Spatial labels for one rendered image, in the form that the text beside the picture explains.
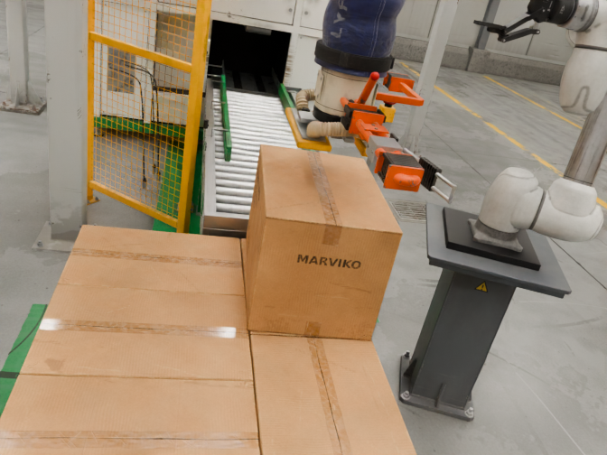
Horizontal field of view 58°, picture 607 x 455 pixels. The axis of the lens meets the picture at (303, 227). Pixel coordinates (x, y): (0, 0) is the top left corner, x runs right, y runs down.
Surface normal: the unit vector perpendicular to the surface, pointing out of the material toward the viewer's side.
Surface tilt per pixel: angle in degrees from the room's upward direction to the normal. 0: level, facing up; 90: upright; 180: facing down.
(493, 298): 90
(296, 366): 0
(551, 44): 90
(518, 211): 90
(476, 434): 0
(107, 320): 0
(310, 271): 90
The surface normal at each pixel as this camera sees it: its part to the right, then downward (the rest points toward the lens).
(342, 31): -0.44, 0.15
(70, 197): 0.15, 0.48
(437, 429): 0.18, -0.87
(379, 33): 0.47, 0.33
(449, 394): -0.18, 0.42
